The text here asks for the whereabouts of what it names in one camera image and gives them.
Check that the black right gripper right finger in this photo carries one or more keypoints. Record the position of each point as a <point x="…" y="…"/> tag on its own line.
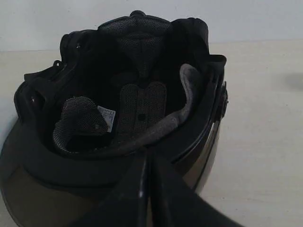
<point x="174" y="204"/>

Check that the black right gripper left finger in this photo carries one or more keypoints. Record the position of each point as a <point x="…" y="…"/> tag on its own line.
<point x="126" y="205"/>

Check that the black helmet with tinted visor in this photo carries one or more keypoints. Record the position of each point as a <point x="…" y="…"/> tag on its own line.
<point x="134" y="86"/>

